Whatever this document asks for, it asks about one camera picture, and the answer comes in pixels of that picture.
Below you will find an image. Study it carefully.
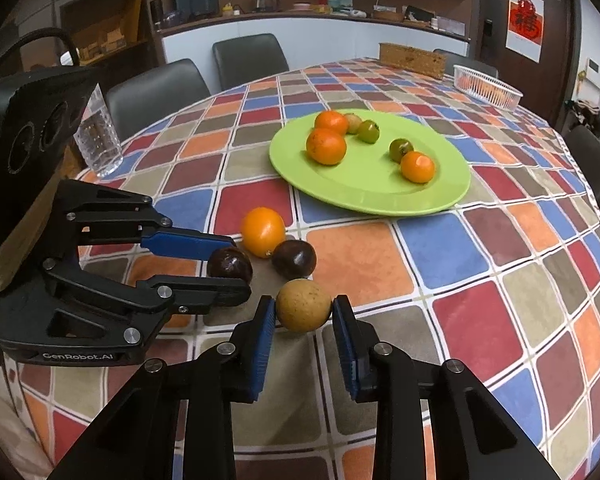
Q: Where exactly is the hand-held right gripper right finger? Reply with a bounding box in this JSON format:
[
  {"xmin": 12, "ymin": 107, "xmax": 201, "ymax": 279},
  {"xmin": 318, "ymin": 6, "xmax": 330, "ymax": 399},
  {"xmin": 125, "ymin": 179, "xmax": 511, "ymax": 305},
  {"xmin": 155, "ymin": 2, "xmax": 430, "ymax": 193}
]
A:
[{"xmin": 331, "ymin": 296, "xmax": 563, "ymax": 480}]

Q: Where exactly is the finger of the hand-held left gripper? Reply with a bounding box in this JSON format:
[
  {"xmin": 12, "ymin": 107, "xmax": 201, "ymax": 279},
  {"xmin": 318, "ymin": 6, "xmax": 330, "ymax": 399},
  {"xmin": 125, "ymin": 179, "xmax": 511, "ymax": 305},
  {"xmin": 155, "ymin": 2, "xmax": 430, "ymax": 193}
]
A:
[
  {"xmin": 55, "ymin": 179, "xmax": 238, "ymax": 262},
  {"xmin": 41, "ymin": 257, "xmax": 254, "ymax": 347}
]

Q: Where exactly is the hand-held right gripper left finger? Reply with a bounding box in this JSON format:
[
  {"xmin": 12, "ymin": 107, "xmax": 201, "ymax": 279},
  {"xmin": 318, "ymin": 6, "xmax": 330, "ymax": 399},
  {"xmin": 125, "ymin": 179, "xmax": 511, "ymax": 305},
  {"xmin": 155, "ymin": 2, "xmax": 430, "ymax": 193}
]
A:
[{"xmin": 47, "ymin": 295, "xmax": 277, "ymax": 480}]

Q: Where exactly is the dark purple fruit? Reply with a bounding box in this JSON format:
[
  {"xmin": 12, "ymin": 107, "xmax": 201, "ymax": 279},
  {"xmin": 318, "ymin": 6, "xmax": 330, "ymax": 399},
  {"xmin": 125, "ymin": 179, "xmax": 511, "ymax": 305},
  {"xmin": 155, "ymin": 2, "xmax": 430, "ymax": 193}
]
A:
[
  {"xmin": 271, "ymin": 240, "xmax": 317, "ymax": 279},
  {"xmin": 206, "ymin": 246, "xmax": 254, "ymax": 281}
]

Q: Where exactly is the orange tomato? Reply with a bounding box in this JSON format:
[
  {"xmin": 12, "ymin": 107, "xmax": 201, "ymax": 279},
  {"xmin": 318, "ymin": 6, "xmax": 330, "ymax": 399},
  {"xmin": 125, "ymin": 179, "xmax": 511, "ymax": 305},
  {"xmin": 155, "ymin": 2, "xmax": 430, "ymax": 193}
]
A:
[
  {"xmin": 400, "ymin": 151, "xmax": 436, "ymax": 185},
  {"xmin": 240, "ymin": 207, "xmax": 287, "ymax": 260}
]

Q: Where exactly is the large orange mandarin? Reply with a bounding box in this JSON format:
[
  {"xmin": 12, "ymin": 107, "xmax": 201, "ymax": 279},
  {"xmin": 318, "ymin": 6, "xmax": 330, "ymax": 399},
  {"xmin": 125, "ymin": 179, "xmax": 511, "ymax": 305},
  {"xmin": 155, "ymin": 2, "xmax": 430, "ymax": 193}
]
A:
[{"xmin": 306, "ymin": 127, "xmax": 348, "ymax": 166}]

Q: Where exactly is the green plate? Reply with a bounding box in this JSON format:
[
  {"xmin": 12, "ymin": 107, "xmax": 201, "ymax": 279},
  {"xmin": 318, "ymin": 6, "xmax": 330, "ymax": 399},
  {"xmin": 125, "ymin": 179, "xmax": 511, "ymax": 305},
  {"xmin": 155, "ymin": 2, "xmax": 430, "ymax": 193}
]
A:
[{"xmin": 269, "ymin": 109, "xmax": 472, "ymax": 217}]

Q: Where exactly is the green tomato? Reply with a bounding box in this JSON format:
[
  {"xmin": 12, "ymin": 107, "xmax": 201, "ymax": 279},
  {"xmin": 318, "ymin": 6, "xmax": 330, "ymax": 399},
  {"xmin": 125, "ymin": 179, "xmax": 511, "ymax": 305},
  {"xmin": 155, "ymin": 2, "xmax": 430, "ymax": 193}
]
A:
[
  {"xmin": 389, "ymin": 138, "xmax": 415, "ymax": 164},
  {"xmin": 356, "ymin": 119, "xmax": 380, "ymax": 144}
]

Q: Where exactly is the clear plastic water bottle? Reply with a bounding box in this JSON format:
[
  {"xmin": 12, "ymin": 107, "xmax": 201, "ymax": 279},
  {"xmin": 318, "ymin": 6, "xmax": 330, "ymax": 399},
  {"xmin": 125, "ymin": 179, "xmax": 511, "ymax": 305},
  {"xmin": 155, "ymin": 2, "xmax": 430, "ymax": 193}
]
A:
[{"xmin": 74, "ymin": 82, "xmax": 125, "ymax": 179}]

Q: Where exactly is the grey dining chair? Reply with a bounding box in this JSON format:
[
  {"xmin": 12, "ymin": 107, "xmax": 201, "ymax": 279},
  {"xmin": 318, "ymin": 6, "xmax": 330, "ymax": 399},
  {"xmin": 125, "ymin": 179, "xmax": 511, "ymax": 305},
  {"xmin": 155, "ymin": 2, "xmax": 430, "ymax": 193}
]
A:
[
  {"xmin": 561, "ymin": 124, "xmax": 600, "ymax": 212},
  {"xmin": 104, "ymin": 58, "xmax": 212, "ymax": 139},
  {"xmin": 432, "ymin": 48, "xmax": 499, "ymax": 79},
  {"xmin": 212, "ymin": 33, "xmax": 290, "ymax": 91}
]

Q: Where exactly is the colourful checkered tablecloth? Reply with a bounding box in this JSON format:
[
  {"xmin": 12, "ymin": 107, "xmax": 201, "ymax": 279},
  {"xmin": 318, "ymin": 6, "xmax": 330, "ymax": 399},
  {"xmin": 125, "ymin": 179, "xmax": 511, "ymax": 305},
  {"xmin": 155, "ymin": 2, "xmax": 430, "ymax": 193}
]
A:
[{"xmin": 10, "ymin": 57, "xmax": 600, "ymax": 480}]

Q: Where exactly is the woven wooden tissue box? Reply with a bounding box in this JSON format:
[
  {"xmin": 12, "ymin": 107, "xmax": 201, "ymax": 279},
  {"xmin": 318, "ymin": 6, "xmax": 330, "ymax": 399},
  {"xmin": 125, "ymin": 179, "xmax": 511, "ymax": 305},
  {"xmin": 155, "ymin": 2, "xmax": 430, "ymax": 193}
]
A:
[{"xmin": 378, "ymin": 42, "xmax": 456, "ymax": 80}]

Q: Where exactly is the heap of small oranges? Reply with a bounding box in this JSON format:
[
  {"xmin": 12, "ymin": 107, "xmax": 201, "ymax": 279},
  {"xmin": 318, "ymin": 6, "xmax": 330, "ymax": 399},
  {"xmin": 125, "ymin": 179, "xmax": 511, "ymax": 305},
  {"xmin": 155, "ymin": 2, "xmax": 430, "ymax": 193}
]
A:
[{"xmin": 467, "ymin": 77, "xmax": 514, "ymax": 106}]

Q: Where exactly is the white plastic basket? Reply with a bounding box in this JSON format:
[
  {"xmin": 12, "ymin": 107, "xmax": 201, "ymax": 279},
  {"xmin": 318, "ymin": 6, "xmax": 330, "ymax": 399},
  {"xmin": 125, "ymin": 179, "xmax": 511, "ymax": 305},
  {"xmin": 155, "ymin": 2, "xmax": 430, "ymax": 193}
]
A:
[{"xmin": 452, "ymin": 63, "xmax": 525, "ymax": 112}]

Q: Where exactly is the dark bag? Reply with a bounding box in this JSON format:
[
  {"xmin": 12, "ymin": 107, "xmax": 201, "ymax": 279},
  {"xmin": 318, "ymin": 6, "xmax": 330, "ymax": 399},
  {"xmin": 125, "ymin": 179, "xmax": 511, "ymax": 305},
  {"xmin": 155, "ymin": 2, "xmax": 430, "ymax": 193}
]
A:
[{"xmin": 572, "ymin": 99, "xmax": 600, "ymax": 137}]

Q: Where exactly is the dark brown door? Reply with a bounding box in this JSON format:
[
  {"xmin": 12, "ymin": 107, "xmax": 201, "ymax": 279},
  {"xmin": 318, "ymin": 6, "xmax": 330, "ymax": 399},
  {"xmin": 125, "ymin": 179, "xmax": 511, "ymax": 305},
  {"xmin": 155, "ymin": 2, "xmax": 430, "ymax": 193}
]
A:
[{"xmin": 472, "ymin": 0, "xmax": 582, "ymax": 127}]

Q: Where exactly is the black cable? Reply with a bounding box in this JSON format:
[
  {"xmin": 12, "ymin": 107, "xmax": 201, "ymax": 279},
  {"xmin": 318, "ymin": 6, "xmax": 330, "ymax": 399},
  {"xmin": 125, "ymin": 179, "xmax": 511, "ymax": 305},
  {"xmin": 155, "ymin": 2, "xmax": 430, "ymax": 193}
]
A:
[{"xmin": 0, "ymin": 27, "xmax": 82, "ymax": 92}]

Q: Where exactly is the red and white wall poster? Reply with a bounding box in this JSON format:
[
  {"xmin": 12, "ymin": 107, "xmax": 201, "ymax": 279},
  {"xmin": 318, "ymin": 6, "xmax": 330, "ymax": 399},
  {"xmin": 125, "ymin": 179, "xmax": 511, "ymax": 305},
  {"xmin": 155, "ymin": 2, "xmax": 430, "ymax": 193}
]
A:
[{"xmin": 507, "ymin": 0, "xmax": 545, "ymax": 65}]

